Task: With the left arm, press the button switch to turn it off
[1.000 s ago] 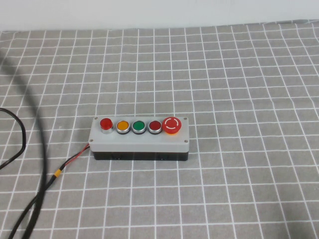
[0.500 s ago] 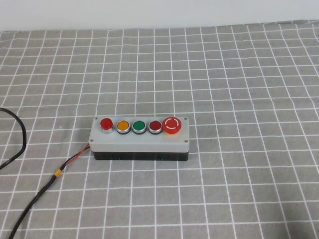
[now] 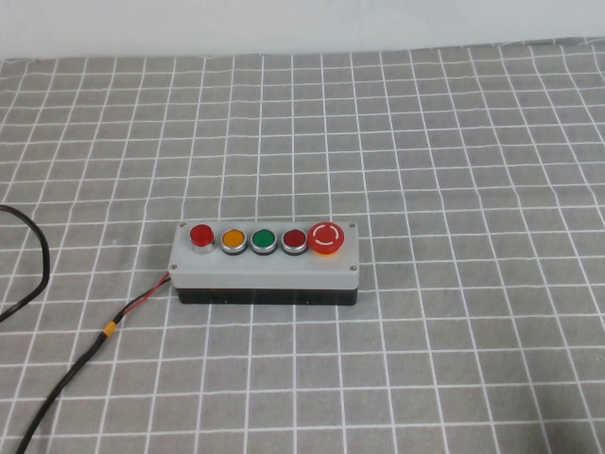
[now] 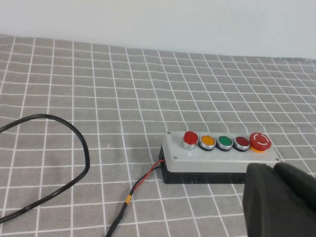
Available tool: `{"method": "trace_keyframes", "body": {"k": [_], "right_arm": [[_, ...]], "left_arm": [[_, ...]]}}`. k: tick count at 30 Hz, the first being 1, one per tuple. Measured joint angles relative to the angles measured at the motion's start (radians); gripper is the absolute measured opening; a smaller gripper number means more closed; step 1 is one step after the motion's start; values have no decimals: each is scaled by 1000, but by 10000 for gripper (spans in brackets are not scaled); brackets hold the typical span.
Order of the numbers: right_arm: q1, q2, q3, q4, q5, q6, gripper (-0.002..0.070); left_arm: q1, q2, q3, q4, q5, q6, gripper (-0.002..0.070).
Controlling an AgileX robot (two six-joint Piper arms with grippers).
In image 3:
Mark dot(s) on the grey black push-button control box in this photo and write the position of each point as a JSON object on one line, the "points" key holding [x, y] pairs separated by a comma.
{"points": [[264, 274]]}

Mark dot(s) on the red mushroom emergency stop button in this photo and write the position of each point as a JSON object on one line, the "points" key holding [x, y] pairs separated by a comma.
{"points": [[325, 237]]}

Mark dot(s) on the green flat push button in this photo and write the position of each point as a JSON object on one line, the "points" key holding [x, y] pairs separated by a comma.
{"points": [[263, 239]]}

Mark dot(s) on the red lit push button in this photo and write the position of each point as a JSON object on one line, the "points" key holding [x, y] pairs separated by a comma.
{"points": [[202, 235]]}

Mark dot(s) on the grey white-grid tablecloth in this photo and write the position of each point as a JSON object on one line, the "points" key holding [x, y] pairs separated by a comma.
{"points": [[425, 165]]}

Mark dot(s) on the dark red flat push button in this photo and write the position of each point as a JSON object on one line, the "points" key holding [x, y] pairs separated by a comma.
{"points": [[294, 239]]}

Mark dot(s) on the yellow flat push button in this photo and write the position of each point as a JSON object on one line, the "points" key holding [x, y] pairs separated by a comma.
{"points": [[233, 239]]}

